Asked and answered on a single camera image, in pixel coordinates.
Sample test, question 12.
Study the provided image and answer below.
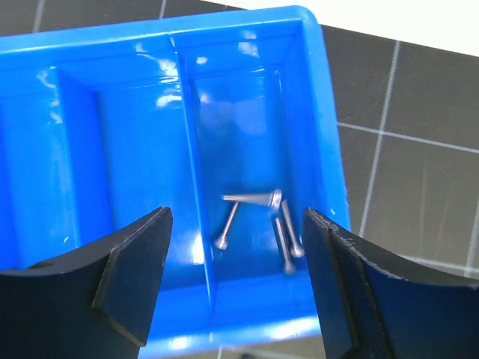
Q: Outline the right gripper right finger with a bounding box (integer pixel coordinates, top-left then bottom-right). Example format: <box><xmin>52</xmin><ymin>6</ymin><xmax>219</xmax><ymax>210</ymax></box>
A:
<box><xmin>302</xmin><ymin>209</ymin><xmax>478</xmax><ymax>358</ymax></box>

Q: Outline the blue plastic compartment bin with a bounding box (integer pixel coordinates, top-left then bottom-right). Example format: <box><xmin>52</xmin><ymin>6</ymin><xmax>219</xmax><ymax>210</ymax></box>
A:
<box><xmin>1</xmin><ymin>6</ymin><xmax>350</xmax><ymax>358</ymax></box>

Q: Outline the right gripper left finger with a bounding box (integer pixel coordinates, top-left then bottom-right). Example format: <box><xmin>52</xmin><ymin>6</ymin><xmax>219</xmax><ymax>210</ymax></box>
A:
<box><xmin>1</xmin><ymin>207</ymin><xmax>173</xmax><ymax>358</ymax></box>

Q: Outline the black grid cutting mat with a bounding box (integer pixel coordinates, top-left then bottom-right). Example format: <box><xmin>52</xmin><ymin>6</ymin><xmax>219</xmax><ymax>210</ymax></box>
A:
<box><xmin>0</xmin><ymin>0</ymin><xmax>479</xmax><ymax>359</ymax></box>

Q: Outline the lone silver screw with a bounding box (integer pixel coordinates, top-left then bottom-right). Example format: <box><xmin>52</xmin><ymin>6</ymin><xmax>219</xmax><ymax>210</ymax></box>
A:
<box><xmin>222</xmin><ymin>189</ymin><xmax>282</xmax><ymax>210</ymax></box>

